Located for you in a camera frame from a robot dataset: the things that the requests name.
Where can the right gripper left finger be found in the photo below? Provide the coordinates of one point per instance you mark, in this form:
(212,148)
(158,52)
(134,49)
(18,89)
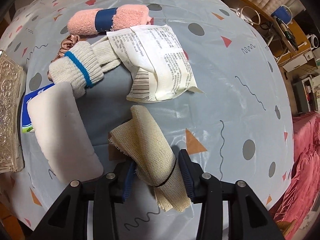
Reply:
(125,173)

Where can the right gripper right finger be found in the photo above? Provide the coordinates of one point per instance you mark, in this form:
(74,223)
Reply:
(191,173)

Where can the cream mesh cloth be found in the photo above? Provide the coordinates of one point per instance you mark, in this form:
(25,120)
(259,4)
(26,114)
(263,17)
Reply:
(142,140)

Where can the white foam sponge block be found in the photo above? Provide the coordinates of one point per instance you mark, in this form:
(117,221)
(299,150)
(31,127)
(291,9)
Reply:
(61,135)

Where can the pink satin scrunchie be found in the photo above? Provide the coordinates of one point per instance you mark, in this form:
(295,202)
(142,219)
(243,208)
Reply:
(66,46)

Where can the pink fabric cover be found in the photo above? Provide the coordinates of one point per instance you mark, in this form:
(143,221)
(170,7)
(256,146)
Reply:
(293,206)

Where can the white printed plastic packet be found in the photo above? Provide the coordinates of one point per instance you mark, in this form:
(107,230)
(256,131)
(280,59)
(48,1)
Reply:
(158,65)

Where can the white sock blue stripe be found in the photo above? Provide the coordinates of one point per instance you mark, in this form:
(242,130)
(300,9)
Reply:
(84,65)

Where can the ornate silver tissue box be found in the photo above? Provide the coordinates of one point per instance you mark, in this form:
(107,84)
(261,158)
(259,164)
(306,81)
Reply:
(13,79)

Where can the pink rolled towel blue band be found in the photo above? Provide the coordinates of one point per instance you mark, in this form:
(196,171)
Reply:
(94,21)

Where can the wooden side shelf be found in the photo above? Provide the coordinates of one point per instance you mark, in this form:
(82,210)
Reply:
(290,46)

